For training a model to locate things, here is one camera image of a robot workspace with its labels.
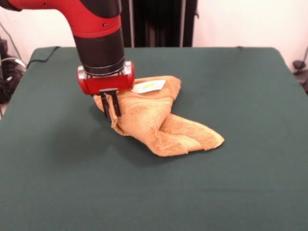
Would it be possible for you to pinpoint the dark green table cloth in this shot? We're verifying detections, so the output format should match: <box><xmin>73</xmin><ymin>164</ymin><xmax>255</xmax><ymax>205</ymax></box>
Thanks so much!
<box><xmin>0</xmin><ymin>46</ymin><xmax>308</xmax><ymax>231</ymax></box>

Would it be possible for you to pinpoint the tan terry towel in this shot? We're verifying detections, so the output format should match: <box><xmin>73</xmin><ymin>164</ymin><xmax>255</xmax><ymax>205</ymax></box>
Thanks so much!
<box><xmin>93</xmin><ymin>75</ymin><xmax>226</xmax><ymax>158</ymax></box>

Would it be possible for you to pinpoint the heap of black cables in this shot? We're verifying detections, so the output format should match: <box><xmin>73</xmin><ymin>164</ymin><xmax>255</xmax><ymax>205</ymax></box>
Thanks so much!
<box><xmin>0</xmin><ymin>38</ymin><xmax>26</xmax><ymax>104</ymax></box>

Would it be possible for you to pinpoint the black pedestal column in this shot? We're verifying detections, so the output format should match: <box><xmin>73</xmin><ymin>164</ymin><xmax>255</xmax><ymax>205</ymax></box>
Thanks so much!
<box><xmin>120</xmin><ymin>0</ymin><xmax>200</xmax><ymax>48</ymax></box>

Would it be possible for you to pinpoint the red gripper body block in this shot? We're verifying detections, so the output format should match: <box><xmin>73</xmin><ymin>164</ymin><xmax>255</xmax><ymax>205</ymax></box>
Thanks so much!
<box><xmin>77</xmin><ymin>60</ymin><xmax>135</xmax><ymax>96</ymax></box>

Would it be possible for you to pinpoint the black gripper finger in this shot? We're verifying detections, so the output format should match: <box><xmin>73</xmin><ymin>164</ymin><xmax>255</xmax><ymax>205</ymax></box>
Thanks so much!
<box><xmin>111</xmin><ymin>90</ymin><xmax>121</xmax><ymax>118</ymax></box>
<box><xmin>100</xmin><ymin>92</ymin><xmax>109</xmax><ymax>118</ymax></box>

